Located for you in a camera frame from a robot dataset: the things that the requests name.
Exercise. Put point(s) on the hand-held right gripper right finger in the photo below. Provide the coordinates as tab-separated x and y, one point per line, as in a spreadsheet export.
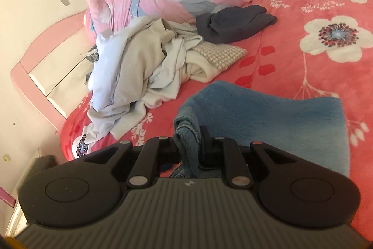
205	149

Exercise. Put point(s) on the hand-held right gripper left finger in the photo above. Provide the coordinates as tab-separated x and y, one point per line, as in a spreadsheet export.
172	151

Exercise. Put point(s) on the blue jeans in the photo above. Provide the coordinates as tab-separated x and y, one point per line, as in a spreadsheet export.
262	120

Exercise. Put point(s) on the light grey hoodie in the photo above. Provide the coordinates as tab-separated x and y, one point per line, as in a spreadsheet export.
137	62

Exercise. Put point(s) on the white sweatshirt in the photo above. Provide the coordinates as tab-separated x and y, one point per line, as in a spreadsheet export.
105	82

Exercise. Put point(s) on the grey checked cloth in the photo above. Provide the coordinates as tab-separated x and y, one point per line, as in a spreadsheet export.
92	56

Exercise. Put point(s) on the dark grey garment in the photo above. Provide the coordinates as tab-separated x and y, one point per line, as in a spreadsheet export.
233	24

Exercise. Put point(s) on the red floral blanket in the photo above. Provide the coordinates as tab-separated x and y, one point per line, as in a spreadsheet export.
306	68

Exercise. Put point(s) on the pink headboard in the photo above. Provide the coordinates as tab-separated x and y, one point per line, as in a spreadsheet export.
38	68

